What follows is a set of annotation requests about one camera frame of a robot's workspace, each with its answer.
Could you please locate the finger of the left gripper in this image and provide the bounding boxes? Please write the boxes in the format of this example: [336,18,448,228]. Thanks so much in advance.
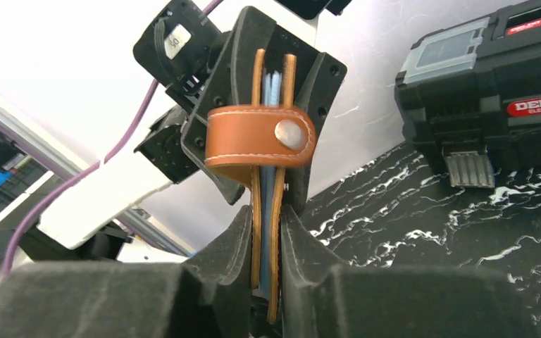
[266,27,347,215]
[180,6,260,205]

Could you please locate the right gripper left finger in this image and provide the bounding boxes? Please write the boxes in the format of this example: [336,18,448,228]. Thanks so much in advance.
[0,206,251,337]

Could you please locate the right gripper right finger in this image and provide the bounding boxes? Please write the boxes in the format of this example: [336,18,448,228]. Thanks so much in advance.
[280,206,538,337]

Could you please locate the brown leather card holder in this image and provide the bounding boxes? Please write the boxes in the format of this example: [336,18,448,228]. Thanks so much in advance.
[205,49,317,324]

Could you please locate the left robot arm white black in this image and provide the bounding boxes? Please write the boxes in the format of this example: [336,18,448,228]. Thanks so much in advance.
[38,108,223,262]

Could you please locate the black toolbox clear lids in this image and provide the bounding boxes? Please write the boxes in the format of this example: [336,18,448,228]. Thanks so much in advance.
[394,1,541,188]

